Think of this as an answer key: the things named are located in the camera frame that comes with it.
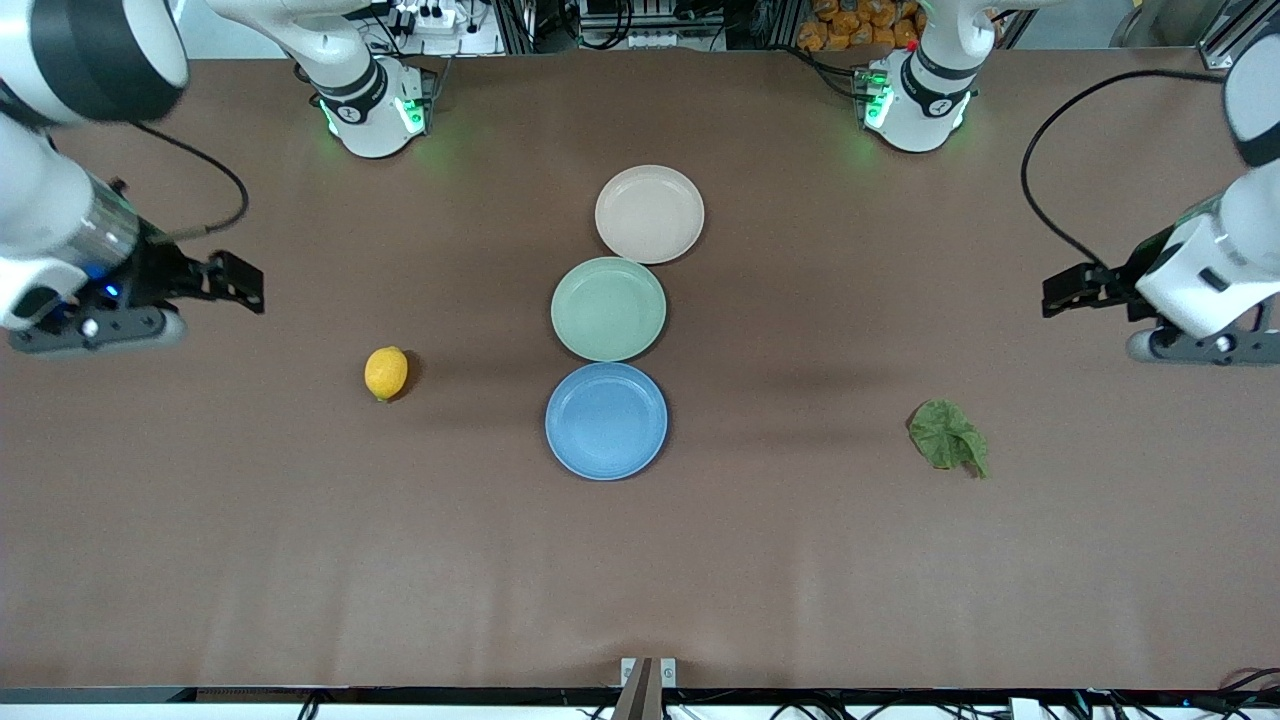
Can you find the green lettuce leaf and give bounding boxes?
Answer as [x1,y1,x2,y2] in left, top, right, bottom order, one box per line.
[908,399,991,479]

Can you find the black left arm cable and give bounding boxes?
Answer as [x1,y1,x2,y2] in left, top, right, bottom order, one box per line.
[1020,68,1229,271]

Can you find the white power strip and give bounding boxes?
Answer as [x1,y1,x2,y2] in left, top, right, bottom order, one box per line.
[394,2,473,32]

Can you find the metal table clamp bracket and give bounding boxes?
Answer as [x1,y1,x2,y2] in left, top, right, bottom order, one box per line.
[612,656,679,720]

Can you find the green round plate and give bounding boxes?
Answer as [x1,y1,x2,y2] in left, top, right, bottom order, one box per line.
[550,257,668,363]

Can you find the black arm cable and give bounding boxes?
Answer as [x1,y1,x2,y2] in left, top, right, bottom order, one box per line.
[1020,68,1229,271]
[128,120,250,244]

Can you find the aluminium frame profile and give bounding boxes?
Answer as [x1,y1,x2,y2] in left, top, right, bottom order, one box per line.
[1198,0,1280,70]

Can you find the black table edge rail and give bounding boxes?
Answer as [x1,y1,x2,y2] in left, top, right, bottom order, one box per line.
[0,686,1280,707]

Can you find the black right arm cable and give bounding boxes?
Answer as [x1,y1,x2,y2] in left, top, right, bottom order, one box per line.
[128,120,250,244]

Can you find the beige round plate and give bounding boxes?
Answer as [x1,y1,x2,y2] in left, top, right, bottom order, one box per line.
[595,165,706,266]

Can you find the orange snack packs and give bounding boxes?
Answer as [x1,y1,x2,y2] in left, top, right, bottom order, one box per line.
[797,0,922,52]

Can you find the yellow lemon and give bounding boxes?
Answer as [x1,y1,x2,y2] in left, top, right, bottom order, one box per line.
[364,346,410,403]

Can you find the blue round plate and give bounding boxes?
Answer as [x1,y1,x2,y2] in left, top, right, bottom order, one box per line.
[544,362,669,482]

